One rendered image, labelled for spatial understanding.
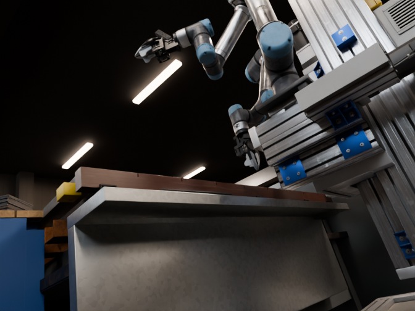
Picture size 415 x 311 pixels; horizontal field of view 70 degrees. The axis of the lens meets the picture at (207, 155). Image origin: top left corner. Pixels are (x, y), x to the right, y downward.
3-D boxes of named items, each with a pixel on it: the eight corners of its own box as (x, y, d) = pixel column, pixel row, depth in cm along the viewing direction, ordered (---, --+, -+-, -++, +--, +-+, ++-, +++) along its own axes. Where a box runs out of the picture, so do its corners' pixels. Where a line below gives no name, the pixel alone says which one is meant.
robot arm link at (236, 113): (245, 103, 152) (231, 102, 148) (251, 121, 147) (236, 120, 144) (238, 112, 158) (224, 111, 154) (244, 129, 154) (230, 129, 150)
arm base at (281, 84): (317, 95, 118) (308, 76, 122) (301, 82, 107) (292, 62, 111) (285, 115, 127) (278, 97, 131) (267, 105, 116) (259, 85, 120)
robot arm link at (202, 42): (221, 66, 126) (215, 47, 130) (213, 49, 116) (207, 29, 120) (204, 73, 127) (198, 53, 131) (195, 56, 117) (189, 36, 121)
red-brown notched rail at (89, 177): (75, 192, 81) (75, 172, 83) (327, 205, 193) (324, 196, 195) (81, 186, 79) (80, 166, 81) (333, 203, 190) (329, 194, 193)
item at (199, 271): (72, 408, 57) (67, 229, 71) (341, 290, 146) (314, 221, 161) (81, 410, 54) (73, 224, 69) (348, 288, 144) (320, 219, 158)
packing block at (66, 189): (56, 202, 87) (56, 189, 88) (73, 202, 90) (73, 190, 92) (63, 194, 83) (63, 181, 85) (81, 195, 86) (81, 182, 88)
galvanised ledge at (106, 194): (67, 229, 71) (67, 217, 72) (314, 221, 161) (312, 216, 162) (105, 200, 59) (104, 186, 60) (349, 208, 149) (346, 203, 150)
